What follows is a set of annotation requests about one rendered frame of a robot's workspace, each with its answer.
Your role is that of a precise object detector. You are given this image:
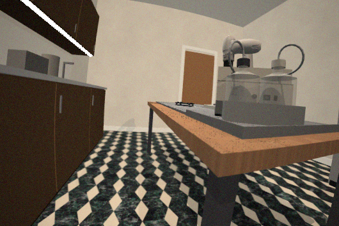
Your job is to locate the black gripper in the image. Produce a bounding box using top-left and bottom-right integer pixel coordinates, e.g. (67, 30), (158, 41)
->
(223, 60), (230, 67)

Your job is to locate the translucent plastic bottle with grey cap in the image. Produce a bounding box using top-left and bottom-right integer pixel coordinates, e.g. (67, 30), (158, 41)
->
(259, 59), (297, 106)

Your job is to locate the translucent plastic bottle with black cap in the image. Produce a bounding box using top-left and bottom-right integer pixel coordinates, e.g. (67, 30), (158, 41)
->
(225, 58), (260, 103)

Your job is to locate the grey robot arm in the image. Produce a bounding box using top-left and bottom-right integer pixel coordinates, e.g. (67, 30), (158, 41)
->
(223, 36), (261, 68)

